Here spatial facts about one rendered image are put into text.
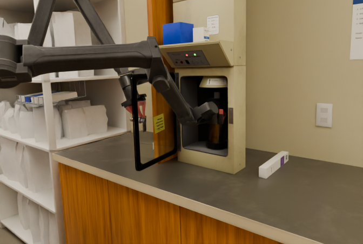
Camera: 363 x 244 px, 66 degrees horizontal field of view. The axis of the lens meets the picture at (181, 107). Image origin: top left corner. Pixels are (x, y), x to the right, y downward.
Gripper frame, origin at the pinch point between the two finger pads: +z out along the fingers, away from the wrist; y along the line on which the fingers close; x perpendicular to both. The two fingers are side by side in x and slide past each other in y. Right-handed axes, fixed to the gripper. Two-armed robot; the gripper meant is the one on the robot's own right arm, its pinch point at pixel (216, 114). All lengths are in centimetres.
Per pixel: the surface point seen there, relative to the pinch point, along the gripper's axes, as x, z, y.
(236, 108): -4.4, -8.8, -14.5
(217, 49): -28.1, -21.3, -12.0
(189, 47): -29.9, -22.7, 0.1
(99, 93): -7, 37, 139
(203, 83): -14.9, -8.5, 2.4
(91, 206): 50, -32, 57
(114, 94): -6, 36, 118
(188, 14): -46.3, -12.8, 7.9
